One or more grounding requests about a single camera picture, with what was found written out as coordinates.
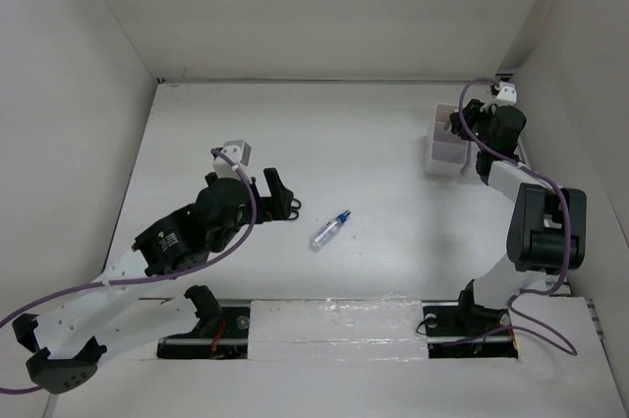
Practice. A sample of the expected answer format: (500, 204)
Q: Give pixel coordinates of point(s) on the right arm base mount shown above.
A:
(455, 333)

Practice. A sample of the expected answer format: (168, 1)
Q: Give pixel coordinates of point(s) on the clear glue bottle blue cap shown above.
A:
(329, 230)

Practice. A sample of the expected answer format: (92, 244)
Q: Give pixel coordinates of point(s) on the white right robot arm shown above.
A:
(547, 231)

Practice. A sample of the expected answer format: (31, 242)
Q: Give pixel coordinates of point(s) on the white divided organizer left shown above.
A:
(446, 154)

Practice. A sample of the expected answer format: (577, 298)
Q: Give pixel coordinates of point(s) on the black handled scissors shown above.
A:
(296, 206)

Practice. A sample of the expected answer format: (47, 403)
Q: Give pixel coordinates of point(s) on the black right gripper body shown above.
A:
(479, 120)

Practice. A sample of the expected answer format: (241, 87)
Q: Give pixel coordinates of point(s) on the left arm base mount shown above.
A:
(221, 331)

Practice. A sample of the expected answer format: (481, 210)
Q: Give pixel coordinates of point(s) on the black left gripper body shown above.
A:
(220, 244)

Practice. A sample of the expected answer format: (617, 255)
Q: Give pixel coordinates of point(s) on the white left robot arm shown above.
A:
(123, 309)

